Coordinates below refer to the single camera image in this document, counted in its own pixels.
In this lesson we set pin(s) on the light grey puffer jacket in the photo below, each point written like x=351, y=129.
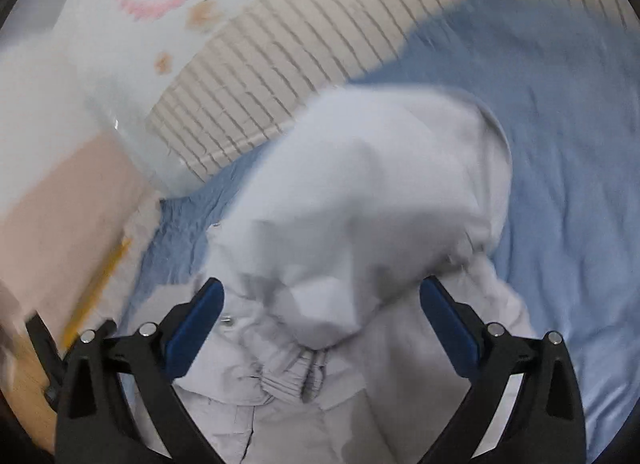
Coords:
x=322, y=353

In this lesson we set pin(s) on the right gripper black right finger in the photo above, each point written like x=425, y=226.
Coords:
x=546, y=423

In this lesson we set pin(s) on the blue quilted bed cover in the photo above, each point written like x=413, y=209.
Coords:
x=564, y=87

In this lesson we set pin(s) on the yellow tape strip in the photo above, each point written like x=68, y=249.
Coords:
x=93, y=292

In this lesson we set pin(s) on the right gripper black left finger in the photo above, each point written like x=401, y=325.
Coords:
x=118, y=404

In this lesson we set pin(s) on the clear plastic sheet on wall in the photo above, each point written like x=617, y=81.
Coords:
x=111, y=90

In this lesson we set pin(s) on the orange wooden board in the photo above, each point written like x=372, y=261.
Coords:
x=22, y=382

